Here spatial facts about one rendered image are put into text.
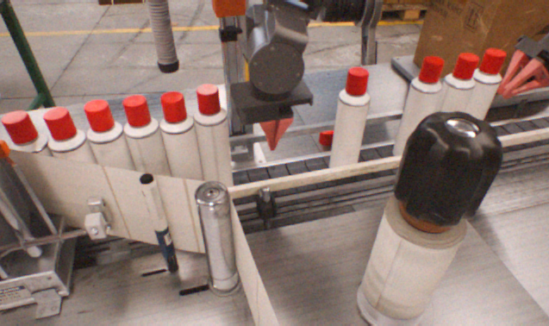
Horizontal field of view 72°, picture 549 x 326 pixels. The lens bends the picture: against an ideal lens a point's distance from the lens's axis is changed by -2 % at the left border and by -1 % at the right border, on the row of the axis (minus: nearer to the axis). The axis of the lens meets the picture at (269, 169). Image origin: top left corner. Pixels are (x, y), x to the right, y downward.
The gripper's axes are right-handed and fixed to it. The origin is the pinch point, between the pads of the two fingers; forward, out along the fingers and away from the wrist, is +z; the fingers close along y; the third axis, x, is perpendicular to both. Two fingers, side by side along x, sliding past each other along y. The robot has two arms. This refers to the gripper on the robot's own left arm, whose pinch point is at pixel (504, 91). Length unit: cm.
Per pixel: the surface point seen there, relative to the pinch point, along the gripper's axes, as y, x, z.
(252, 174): -2, -30, 41
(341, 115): 2.0, -27.1, 21.2
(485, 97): 2.7, -6.3, 3.3
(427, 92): 2.6, -17.5, 9.5
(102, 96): -198, -21, 151
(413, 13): -269, 186, -35
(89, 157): 3, -57, 47
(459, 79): 1.7, -13.3, 4.4
